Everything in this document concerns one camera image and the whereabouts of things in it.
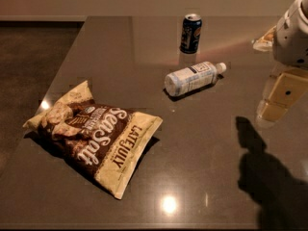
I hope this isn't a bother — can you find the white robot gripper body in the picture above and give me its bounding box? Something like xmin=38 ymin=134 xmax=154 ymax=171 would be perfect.
xmin=272 ymin=0 xmax=308 ymax=66

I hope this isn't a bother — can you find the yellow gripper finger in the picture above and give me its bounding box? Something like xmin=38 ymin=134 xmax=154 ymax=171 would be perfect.
xmin=257 ymin=68 xmax=308 ymax=122
xmin=253 ymin=26 xmax=276 ymax=52

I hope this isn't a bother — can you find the clear plastic water bottle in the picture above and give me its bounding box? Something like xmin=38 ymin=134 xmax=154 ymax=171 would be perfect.
xmin=165 ymin=62 xmax=227 ymax=97

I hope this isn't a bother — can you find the blue Pepsi soda can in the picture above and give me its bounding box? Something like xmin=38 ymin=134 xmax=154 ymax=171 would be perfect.
xmin=180 ymin=13 xmax=202 ymax=54

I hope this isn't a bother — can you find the brown Late July chips bag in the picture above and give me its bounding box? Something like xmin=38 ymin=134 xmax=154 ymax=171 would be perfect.
xmin=23 ymin=82 xmax=163 ymax=199

